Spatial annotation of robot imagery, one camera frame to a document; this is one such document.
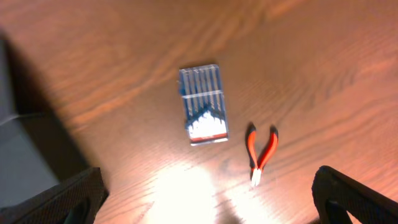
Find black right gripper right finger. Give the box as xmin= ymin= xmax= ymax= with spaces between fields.
xmin=312 ymin=166 xmax=397 ymax=223

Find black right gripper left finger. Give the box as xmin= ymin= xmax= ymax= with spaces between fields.
xmin=1 ymin=167 xmax=109 ymax=224

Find dark green open box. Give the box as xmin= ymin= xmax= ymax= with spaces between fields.
xmin=1 ymin=34 xmax=90 ymax=208

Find red handled small pliers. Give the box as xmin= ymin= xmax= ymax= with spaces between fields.
xmin=245 ymin=123 xmax=279 ymax=187

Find clear blue screwdriver set case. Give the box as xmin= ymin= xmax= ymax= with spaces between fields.
xmin=178 ymin=64 xmax=229 ymax=146

